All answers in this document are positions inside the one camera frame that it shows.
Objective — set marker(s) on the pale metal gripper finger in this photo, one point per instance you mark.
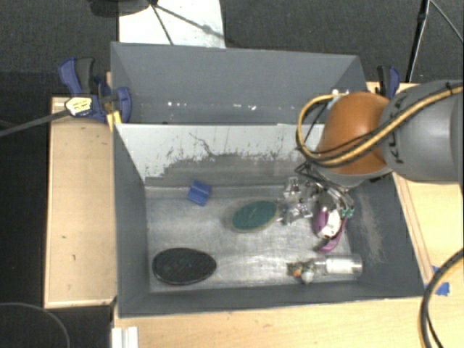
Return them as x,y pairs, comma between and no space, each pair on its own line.
297,219
291,209

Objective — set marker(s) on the purple and white object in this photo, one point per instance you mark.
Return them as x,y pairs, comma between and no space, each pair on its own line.
328,230

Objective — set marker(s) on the green oval disc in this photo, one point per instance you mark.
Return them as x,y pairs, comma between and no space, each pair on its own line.
253,216

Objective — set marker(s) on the clear plastic bottle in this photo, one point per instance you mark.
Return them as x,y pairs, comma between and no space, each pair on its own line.
340,265

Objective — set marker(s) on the small blue block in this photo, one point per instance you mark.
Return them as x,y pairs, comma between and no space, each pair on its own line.
199,192

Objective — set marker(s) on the black oval disc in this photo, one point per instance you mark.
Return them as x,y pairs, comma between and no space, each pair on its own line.
183,267

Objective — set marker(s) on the grey metal bin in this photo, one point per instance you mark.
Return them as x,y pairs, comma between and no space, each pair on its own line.
217,85

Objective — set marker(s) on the pale wood board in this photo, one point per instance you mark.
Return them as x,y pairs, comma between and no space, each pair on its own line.
79,212

